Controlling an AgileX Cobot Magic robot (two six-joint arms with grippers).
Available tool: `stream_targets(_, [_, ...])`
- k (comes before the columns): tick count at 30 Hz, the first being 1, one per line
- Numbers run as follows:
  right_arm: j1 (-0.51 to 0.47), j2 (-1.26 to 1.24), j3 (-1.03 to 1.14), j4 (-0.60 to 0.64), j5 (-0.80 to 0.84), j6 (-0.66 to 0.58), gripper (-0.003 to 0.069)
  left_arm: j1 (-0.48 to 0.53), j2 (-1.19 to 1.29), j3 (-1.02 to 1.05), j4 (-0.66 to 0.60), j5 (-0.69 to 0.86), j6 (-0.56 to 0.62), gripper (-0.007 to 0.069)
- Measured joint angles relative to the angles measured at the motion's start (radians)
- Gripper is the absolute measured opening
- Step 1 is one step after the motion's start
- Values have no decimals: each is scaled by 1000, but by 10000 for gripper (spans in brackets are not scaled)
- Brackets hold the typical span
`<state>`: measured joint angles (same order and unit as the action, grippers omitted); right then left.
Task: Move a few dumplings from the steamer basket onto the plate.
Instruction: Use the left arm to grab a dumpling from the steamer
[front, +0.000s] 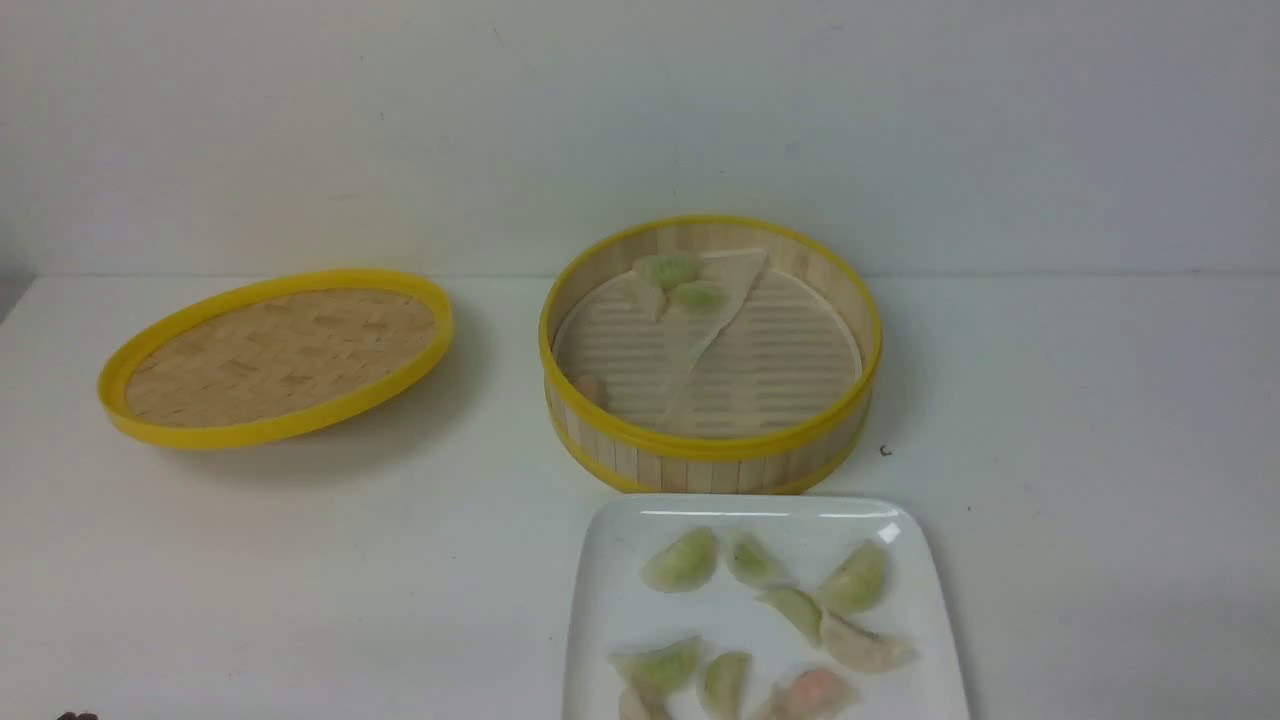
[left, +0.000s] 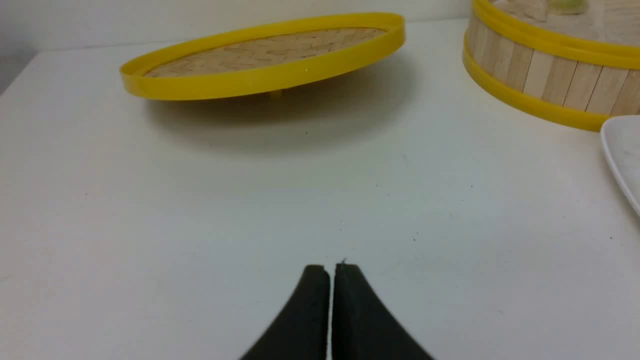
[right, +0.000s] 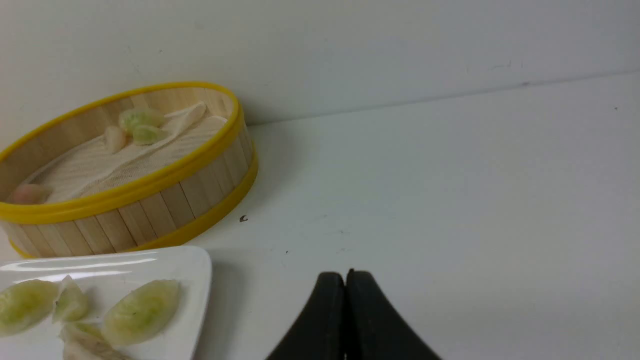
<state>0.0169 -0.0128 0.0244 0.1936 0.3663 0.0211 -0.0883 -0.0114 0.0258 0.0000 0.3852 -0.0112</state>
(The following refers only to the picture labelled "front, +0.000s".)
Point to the green dumpling plate top right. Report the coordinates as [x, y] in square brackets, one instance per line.
[857, 584]

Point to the green dumpling plate bottom middle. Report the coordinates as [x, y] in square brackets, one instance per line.
[722, 685]

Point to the green dumpling in steamer rear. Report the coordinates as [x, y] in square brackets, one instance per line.
[668, 270]

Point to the white dumpling plate right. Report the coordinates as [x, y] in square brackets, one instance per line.
[860, 650]

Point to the white square plate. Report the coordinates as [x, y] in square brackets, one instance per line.
[614, 611]

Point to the white dumpling plate bottom left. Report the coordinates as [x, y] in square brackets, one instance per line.
[634, 704]

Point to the pink dumpling plate bottom right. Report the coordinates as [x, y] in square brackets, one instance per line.
[814, 694]

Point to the green dumpling plate lower left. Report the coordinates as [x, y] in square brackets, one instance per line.
[662, 671]

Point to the white dumpling plate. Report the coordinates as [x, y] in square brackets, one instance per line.
[860, 650]
[634, 704]

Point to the green dumpling in steamer front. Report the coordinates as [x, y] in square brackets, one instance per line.
[698, 297]

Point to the yellow rimmed bamboo steamer basket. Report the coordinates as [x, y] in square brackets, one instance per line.
[785, 462]

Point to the yellow rimmed bamboo steamer lid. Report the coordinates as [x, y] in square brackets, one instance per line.
[276, 359]

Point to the green dumpling plate top middle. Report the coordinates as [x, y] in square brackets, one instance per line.
[753, 564]

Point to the green dumpling plate top left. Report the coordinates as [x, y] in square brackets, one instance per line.
[684, 565]

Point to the green dumpling in steamer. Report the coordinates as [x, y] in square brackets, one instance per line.
[698, 297]
[668, 270]

